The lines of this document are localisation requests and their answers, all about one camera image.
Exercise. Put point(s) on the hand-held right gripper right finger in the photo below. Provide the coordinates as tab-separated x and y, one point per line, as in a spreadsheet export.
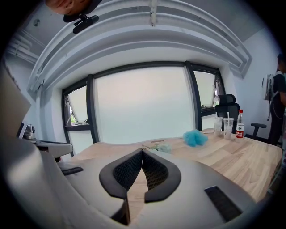
178	190

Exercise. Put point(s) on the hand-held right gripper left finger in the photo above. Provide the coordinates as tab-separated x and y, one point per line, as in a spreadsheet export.
107	179

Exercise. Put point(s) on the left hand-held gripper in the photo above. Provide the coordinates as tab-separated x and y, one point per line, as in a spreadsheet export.
28	132

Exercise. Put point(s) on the clear plastic cup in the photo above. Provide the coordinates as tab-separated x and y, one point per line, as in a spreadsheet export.
218	127
228	129

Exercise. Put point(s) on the pale blue artificial flowers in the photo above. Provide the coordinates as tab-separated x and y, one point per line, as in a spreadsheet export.
164	148

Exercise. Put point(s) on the blue fluffy bath pouf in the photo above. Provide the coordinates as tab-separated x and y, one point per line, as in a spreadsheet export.
195	138

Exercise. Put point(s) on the pale flat stick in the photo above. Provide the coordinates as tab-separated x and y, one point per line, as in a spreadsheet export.
207	132

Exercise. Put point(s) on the red-label clear water bottle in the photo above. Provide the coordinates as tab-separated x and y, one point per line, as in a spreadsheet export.
239	132

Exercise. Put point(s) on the black-framed window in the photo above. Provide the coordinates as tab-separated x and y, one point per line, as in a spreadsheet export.
143	100

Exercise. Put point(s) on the black office chair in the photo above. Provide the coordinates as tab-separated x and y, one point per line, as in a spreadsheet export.
228	109

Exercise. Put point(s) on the round ceiling detector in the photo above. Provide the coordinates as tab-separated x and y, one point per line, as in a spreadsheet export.
36	22

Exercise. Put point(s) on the person's head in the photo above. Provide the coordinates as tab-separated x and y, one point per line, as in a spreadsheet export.
67	5

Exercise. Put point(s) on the black head camera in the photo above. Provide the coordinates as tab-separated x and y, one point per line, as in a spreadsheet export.
85	23

